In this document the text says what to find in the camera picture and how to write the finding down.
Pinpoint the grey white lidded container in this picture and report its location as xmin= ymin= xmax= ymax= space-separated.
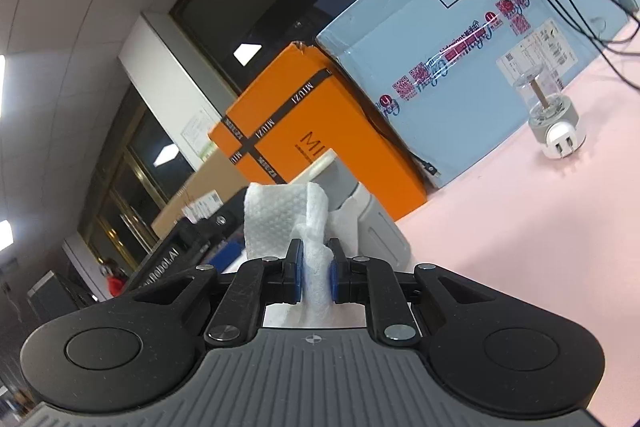
xmin=291 ymin=150 xmax=411 ymax=271

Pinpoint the white paper towel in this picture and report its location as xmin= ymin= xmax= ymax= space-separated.
xmin=244 ymin=182 xmax=366 ymax=329

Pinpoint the brown cardboard box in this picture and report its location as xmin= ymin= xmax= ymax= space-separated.
xmin=152 ymin=148 xmax=248 ymax=239

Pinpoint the orange MIUZI box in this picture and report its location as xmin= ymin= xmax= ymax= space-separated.
xmin=208 ymin=42 xmax=427 ymax=220

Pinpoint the light blue cardboard box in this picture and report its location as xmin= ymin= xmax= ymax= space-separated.
xmin=317 ymin=0 xmax=628 ymax=186

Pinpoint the clear plug-in night light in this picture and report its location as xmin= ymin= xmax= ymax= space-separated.
xmin=513 ymin=64 xmax=586 ymax=159

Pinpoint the white wall notice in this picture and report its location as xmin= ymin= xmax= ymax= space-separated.
xmin=181 ymin=108 xmax=216 ymax=159

